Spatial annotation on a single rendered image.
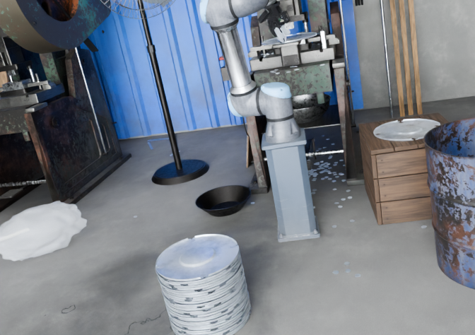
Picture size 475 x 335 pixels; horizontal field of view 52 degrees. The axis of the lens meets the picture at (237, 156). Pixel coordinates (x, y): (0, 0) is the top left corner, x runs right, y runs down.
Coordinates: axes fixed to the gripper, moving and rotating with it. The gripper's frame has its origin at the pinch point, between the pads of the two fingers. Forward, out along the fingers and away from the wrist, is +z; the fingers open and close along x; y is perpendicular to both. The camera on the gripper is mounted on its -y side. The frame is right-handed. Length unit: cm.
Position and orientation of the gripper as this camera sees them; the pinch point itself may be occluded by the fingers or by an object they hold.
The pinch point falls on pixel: (283, 40)
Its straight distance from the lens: 252.6
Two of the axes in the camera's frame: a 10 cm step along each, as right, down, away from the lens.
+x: 6.9, -6.1, 3.8
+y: 5.8, 1.6, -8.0
